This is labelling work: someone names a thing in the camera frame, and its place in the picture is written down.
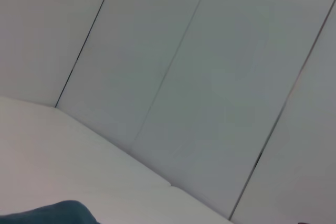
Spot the blue T-shirt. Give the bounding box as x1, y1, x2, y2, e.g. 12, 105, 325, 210
0, 199, 102, 224

